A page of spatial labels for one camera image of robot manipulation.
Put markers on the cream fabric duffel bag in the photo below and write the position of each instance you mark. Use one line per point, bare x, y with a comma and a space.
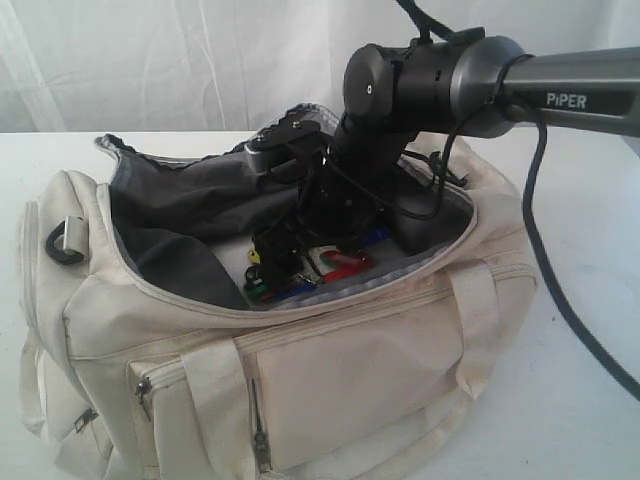
145, 359

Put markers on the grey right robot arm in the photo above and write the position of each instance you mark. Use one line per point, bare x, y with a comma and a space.
467, 85

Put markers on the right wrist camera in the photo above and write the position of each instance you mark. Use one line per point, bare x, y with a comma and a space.
267, 148

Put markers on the white backdrop curtain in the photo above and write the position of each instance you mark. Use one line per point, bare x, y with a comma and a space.
180, 65

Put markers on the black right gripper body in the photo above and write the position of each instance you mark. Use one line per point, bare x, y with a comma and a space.
338, 204

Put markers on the bunch of colourful key tags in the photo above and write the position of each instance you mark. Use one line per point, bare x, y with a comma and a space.
325, 264

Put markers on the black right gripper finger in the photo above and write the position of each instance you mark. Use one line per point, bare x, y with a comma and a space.
299, 258
275, 250

